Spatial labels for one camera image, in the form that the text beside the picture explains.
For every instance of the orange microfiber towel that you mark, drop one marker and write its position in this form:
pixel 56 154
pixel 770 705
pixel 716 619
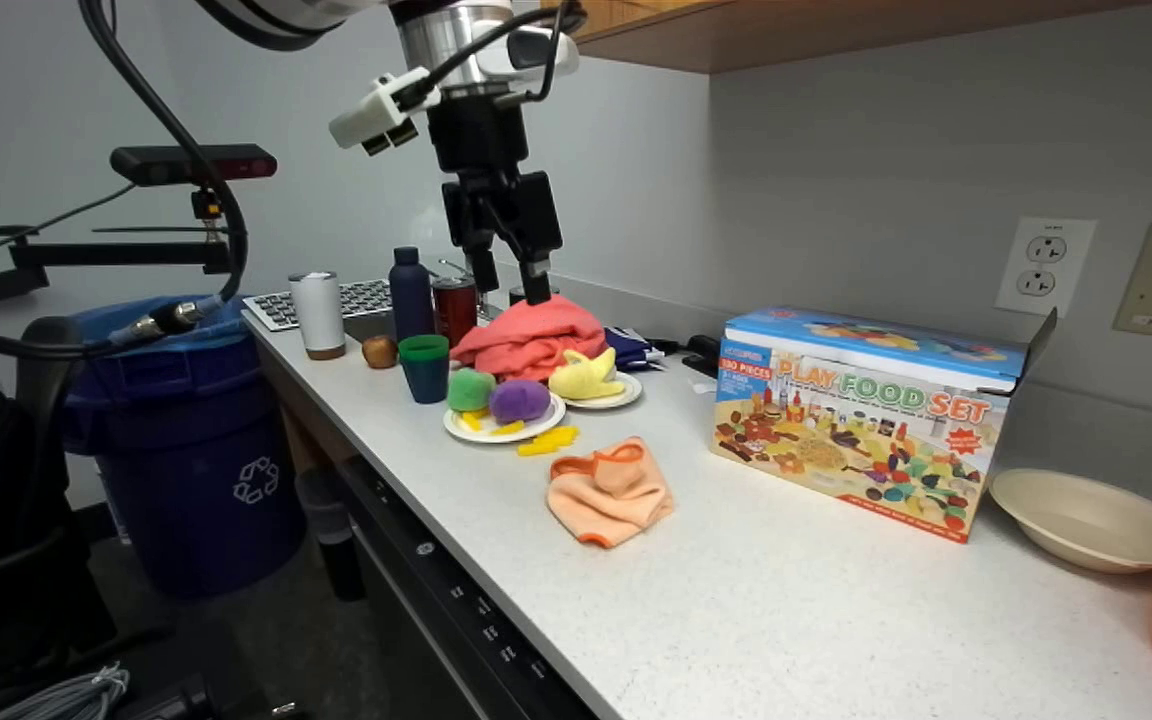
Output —
pixel 611 499

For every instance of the small brown round object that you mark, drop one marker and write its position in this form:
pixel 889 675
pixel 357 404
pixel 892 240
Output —
pixel 378 355

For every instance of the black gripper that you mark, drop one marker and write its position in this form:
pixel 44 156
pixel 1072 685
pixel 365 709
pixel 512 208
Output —
pixel 483 136

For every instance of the navy blue bottle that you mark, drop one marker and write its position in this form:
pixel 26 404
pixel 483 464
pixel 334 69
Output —
pixel 410 295

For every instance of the blue recycling bin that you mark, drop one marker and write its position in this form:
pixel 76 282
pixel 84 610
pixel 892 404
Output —
pixel 202 504

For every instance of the black office chair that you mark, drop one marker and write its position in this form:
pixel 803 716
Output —
pixel 1 504

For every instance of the white tumbler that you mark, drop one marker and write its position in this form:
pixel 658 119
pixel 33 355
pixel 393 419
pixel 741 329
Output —
pixel 318 314

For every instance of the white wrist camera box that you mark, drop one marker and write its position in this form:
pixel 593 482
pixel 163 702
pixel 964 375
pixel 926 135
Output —
pixel 370 112

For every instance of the red cloth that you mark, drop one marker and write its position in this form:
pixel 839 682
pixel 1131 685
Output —
pixel 528 341

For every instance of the grey fabric bundle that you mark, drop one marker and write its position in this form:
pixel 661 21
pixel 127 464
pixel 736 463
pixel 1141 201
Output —
pixel 68 696

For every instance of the yellow toy fries bundle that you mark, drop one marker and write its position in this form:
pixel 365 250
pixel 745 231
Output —
pixel 547 441

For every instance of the black dishwasher control panel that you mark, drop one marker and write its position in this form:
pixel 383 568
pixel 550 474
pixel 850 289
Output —
pixel 471 627

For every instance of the yellow toy fry piece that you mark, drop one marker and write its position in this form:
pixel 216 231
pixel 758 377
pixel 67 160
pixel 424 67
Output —
pixel 474 422
pixel 509 429

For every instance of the purple toy food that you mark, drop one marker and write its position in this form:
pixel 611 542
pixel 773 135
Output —
pixel 523 403

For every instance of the colourful toy food set box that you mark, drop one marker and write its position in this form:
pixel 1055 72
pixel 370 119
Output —
pixel 869 424

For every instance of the yellow toy food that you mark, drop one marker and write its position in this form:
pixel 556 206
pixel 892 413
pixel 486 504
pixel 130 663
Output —
pixel 587 377

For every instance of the small white plate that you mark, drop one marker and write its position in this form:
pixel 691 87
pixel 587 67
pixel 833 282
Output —
pixel 622 396

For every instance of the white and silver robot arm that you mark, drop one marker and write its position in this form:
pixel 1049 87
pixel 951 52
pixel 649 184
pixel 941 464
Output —
pixel 471 32

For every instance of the wooden wall cabinet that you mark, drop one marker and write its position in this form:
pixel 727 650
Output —
pixel 736 32

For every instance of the white wall power outlet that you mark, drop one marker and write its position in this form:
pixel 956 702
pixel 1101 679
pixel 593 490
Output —
pixel 1040 267

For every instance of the white plate with toy food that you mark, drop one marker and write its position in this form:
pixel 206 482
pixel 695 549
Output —
pixel 502 433

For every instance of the dark blue object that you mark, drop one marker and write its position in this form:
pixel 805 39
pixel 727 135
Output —
pixel 634 351

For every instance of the small black object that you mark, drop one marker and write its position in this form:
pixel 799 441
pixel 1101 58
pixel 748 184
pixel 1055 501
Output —
pixel 697 355

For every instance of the green cup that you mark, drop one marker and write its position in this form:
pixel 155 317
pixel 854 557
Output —
pixel 424 375

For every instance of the grey computer keyboard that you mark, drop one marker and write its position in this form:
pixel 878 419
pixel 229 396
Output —
pixel 365 299

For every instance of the beige bowl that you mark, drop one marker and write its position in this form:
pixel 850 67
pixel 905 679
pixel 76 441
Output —
pixel 1080 520

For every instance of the dark red cup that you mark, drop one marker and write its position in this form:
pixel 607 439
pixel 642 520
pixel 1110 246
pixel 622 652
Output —
pixel 455 317

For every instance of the green toy food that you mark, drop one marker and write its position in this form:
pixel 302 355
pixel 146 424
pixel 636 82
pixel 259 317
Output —
pixel 471 391

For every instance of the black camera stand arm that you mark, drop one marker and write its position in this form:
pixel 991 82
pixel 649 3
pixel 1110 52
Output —
pixel 109 252

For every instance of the black and red camera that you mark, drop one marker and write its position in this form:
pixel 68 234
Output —
pixel 191 160

